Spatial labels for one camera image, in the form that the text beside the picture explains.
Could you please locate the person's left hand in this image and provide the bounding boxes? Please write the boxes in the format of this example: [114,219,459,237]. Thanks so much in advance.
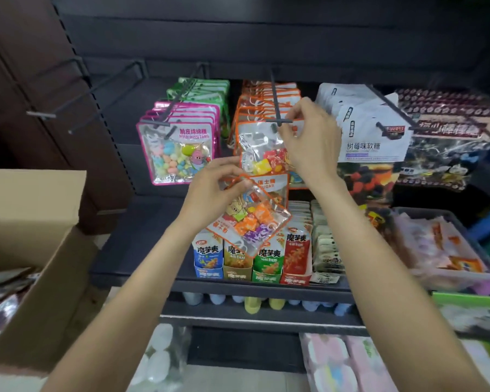
[175,156,254,238]

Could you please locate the person's right hand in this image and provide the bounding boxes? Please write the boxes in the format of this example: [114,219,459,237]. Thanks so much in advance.
[278,97,344,189]

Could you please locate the orange-trimmed clear candy bag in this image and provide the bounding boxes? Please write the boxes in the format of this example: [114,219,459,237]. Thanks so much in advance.
[234,117,308,209]
[206,174,293,258]

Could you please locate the person's left forearm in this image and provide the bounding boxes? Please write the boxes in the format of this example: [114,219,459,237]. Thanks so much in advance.
[41,218,220,392]

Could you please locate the person's right forearm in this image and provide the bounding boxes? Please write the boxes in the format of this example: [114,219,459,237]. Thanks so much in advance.
[308,171,490,392]

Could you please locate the row of hanging orange packets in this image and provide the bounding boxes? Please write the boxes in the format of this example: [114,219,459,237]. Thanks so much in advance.
[228,79,303,149]

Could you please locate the row of pink candy bags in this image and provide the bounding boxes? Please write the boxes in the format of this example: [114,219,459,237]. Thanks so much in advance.
[136,101,222,186]

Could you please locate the blue snack display box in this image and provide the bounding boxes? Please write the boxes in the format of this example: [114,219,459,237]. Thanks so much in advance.
[191,230,225,280]

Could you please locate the yellow snack display box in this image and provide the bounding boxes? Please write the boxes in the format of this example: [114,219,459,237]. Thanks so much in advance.
[223,240,254,282]

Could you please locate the row of white gummy bags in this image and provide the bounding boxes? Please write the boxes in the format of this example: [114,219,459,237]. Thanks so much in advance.
[315,82,414,209]

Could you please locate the green snack display box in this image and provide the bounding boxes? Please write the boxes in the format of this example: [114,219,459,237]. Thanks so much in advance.
[252,237,287,284]

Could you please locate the red snack display box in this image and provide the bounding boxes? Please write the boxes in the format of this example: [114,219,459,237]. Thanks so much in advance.
[279,221,313,287]

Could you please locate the row of green candy bags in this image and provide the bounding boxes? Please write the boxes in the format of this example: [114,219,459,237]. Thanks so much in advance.
[166,77,232,139]

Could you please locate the black metal shelf unit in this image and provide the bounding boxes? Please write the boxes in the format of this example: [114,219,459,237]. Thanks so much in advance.
[49,0,490,374]

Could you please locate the row of beige snack packets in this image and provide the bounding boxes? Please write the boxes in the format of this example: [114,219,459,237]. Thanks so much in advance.
[310,199,347,285]

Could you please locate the row of pastel bottles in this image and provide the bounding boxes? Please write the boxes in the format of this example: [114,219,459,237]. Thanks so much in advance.
[182,291,354,317]

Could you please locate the row of dark lollipop bags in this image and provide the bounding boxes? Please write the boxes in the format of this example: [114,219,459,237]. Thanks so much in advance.
[394,88,490,193]

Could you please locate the black plastic basket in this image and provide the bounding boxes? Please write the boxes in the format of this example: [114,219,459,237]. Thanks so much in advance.
[391,206,490,291]

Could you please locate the pile of pale snack packets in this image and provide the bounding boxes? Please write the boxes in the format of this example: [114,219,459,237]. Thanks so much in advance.
[393,212,490,282]

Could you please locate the clear bag of white marshmallows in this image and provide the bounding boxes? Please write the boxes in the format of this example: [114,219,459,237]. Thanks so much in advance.
[127,322,192,392]

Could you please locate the brown cardboard box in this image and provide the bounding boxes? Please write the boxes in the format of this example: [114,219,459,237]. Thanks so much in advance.
[0,169,99,373]

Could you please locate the pink marshmallow bag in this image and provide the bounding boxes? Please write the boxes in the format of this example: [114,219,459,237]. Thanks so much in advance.
[299,332,397,392]

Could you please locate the brown wooden cabinet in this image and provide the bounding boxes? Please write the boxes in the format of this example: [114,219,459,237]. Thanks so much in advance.
[0,0,133,236]

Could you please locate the green-edged display box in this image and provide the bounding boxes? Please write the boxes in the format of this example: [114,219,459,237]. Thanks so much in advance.
[431,291,490,340]

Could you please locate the silver foil packets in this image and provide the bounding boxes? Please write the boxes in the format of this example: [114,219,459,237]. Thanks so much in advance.
[0,267,39,349]

